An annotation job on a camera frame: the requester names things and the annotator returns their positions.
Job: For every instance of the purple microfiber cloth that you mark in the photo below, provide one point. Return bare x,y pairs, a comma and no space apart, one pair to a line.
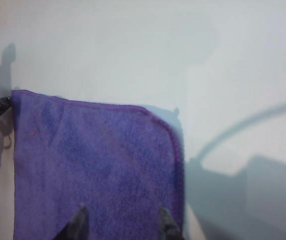
95,162

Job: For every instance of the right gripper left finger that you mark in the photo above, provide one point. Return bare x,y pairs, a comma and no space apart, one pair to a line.
75,225

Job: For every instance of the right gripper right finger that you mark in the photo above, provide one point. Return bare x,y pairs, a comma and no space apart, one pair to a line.
168,225

